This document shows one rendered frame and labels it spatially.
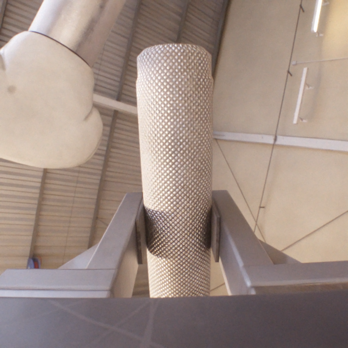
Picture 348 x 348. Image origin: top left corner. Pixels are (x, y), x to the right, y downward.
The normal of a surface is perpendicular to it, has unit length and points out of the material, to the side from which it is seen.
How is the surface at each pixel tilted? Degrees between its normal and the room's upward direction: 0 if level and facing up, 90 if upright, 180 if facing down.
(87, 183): 151
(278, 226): 90
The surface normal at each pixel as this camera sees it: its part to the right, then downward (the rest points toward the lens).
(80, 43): 0.73, 0.30
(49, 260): 0.57, -0.30
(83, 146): 0.77, 0.50
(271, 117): -0.68, -0.11
